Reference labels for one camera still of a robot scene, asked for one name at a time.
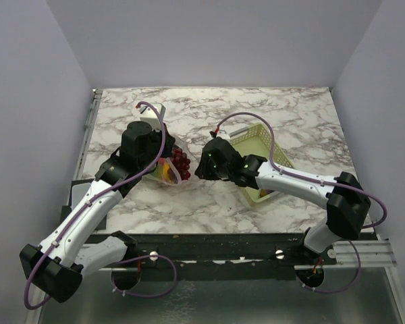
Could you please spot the aluminium frame rail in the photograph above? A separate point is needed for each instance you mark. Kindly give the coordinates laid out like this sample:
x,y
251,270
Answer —
x,y
367,251

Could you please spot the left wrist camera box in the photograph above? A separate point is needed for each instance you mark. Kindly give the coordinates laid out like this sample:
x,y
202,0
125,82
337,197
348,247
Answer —
x,y
149,116

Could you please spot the green perforated plastic basket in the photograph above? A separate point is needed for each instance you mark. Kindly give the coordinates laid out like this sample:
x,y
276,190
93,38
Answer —
x,y
256,139

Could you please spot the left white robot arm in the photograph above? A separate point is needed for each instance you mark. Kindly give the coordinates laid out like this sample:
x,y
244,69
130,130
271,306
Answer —
x,y
59,263

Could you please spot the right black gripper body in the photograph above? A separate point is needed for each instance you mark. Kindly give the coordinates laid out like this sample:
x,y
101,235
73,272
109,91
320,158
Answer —
x,y
208,171

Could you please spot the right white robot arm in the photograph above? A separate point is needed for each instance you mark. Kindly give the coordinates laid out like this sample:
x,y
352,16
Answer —
x,y
341,197

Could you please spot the yellow toy bell pepper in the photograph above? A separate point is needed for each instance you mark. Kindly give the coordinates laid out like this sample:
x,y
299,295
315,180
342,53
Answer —
x,y
168,174

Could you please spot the dark purple toy eggplant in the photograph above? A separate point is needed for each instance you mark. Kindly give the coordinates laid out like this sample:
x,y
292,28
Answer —
x,y
264,193

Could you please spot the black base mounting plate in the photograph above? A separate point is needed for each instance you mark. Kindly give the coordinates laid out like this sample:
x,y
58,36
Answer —
x,y
220,257

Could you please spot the clear zip top bag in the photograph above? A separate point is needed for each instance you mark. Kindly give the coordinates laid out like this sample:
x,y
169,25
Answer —
x,y
156,173

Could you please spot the purple toy grapes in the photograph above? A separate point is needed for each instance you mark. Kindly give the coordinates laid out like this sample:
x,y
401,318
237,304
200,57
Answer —
x,y
181,162

